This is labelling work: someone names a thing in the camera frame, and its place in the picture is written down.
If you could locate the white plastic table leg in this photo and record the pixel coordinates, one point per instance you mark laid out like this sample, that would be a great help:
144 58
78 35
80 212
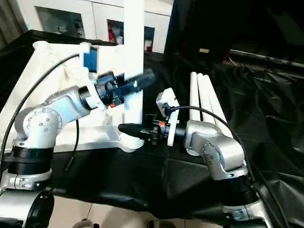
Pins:
194 95
213 102
134 47
204 99

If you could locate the white plastic table top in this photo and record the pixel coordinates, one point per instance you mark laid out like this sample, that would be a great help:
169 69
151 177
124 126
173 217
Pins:
59 78

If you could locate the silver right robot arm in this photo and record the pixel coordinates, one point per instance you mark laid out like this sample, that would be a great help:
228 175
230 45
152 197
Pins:
213 147

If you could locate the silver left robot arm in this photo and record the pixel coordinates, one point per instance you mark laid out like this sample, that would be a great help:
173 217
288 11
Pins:
40 126

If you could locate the black mat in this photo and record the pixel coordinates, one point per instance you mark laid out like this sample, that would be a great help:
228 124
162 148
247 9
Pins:
130 180

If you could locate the red bottle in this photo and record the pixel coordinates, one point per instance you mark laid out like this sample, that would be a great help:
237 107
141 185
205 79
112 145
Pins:
112 33

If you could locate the small tan label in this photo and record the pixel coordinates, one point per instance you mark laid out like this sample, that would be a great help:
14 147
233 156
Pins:
203 50

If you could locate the white glass-door cabinet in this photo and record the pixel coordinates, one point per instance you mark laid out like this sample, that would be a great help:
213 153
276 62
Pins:
102 12

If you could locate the grey robot left foot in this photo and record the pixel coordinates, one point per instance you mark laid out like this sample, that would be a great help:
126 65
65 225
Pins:
85 224

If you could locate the dark metal pole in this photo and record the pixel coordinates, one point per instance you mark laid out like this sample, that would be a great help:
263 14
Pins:
266 58

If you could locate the grey curtain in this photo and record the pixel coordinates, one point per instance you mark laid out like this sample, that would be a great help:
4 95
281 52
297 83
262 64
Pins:
9 21

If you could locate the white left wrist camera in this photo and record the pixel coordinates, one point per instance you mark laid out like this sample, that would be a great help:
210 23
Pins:
91 57

